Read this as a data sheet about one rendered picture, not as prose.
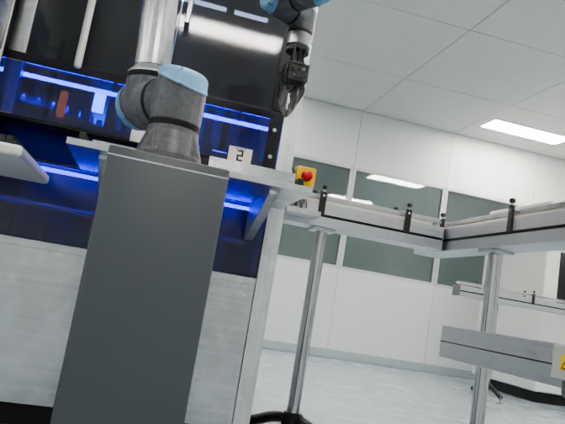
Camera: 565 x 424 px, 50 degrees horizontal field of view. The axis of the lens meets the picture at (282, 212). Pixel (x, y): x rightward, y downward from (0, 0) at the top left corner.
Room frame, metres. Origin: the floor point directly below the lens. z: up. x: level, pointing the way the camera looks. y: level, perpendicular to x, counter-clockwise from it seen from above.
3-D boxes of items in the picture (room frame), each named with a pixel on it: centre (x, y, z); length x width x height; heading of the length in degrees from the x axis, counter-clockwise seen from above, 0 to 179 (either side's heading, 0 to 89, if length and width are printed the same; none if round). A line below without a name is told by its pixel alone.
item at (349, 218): (2.37, -0.31, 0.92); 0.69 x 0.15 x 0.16; 102
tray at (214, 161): (1.89, 0.14, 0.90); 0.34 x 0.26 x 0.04; 12
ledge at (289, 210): (2.21, -0.06, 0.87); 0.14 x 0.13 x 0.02; 12
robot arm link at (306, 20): (1.73, 0.04, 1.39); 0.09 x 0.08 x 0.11; 134
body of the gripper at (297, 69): (1.73, 0.03, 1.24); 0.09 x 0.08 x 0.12; 12
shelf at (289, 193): (1.90, 0.32, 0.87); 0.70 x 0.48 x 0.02; 102
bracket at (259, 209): (1.94, 0.07, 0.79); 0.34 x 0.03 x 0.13; 12
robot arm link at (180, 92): (1.33, 0.28, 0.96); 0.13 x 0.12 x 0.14; 44
